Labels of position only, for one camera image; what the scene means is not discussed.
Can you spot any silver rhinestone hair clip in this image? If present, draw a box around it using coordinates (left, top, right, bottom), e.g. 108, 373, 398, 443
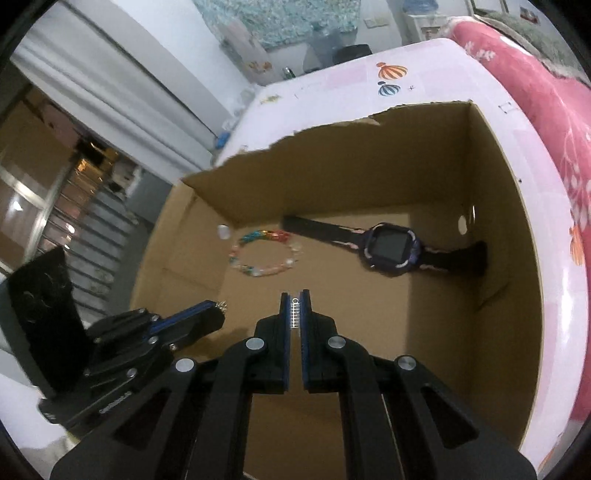
290, 297, 301, 330

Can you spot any multicolour bead bracelet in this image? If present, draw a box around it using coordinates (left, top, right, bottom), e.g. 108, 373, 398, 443
227, 228, 304, 278

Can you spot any dark blue smart watch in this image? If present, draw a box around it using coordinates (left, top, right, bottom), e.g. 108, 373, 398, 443
281, 216, 489, 278

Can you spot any brown cardboard box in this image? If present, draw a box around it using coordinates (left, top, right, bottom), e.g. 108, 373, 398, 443
129, 100, 544, 480

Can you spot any black waste bin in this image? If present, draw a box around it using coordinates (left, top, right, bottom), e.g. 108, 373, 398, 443
332, 44, 373, 65

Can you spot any white curtain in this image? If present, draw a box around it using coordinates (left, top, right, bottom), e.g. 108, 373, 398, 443
11, 0, 260, 186

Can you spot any white water dispenser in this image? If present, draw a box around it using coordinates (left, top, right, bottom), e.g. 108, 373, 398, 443
404, 12, 448, 43

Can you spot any pink floral blanket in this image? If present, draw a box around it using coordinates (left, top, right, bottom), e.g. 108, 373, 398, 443
450, 15, 591, 434

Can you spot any grey patterned blanket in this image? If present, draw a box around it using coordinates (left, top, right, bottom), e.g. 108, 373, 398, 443
477, 11, 590, 86

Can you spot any teal floral wall cloth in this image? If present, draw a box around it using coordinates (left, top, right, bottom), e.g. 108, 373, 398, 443
193, 0, 361, 49

